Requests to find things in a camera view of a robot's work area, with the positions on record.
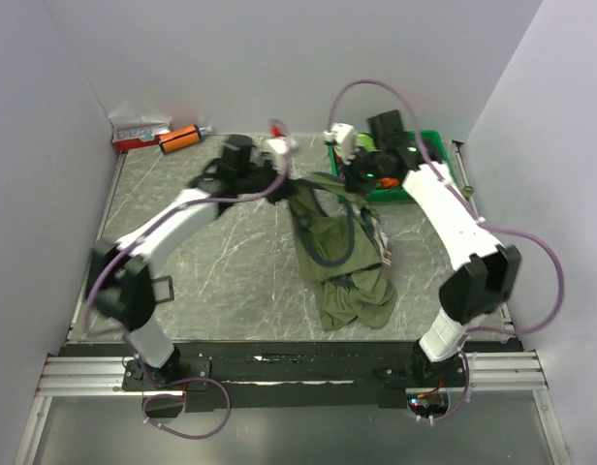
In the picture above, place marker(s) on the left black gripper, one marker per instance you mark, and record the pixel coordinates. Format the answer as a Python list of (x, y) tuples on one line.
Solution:
[(286, 190)]

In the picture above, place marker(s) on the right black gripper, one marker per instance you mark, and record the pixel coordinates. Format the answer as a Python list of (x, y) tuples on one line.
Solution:
[(349, 172)]

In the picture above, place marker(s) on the olive green t-shirt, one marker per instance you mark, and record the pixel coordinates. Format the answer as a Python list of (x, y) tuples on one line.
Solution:
[(342, 251)]

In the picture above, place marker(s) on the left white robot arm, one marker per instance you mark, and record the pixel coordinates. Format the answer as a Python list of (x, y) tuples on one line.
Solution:
[(120, 283)]

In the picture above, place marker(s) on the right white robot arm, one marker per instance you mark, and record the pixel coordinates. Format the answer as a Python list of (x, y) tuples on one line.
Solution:
[(484, 270)]

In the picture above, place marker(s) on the toy orange pumpkin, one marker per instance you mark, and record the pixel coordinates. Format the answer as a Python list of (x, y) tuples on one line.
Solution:
[(388, 183)]

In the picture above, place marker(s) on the green plastic crate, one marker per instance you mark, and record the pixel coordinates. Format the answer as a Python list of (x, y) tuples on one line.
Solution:
[(437, 151)]

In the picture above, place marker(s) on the orange cylindrical bottle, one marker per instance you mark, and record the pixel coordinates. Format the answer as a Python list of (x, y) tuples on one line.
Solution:
[(182, 138)]

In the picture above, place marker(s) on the small dark glass jar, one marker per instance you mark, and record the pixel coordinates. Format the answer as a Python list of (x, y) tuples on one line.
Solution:
[(467, 192)]

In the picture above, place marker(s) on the red white carton box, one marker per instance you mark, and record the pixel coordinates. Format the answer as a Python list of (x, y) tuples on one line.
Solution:
[(137, 127)]

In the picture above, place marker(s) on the black folding stand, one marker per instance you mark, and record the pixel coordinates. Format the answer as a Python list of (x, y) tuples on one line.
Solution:
[(163, 289)]

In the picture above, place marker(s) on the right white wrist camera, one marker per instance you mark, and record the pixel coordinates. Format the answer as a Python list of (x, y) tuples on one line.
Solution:
[(344, 139)]

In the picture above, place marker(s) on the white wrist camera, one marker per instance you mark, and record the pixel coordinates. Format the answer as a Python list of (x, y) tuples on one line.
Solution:
[(344, 139), (279, 150)]

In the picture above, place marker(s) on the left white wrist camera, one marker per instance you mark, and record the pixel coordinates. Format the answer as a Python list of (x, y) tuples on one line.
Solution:
[(279, 150)]

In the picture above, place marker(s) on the aluminium rail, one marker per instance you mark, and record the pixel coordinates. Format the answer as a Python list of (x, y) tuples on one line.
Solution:
[(103, 376)]

